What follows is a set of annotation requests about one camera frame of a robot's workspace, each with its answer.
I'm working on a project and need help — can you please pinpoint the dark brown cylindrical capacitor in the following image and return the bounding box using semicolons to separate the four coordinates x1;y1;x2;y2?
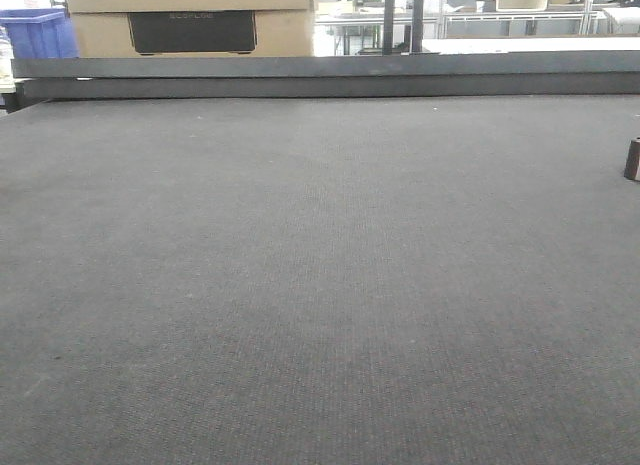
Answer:
624;138;640;182

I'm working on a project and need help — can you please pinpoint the dark grey shelf board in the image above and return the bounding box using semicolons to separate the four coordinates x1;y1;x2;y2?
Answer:
12;51;639;100

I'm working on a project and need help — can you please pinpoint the dark grey table mat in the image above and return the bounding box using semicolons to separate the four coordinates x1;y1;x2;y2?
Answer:
1;96;639;464

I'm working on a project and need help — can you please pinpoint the lower cardboard box black label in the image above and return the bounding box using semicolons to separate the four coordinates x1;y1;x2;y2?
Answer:
70;9;316;59

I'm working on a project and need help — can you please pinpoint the black vertical pole left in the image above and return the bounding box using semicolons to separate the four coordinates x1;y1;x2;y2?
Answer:
382;0;395;56

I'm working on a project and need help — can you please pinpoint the black vertical pole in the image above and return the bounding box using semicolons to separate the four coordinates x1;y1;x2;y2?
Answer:
410;0;425;54
382;0;395;56

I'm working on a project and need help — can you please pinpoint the black vertical pole right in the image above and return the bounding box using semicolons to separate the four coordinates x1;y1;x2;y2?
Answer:
410;0;425;54

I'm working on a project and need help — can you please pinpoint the white background table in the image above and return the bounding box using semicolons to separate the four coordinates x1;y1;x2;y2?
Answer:
422;36;640;55

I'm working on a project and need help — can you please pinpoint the blue crate left background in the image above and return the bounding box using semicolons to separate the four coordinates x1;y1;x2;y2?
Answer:
1;8;79;59

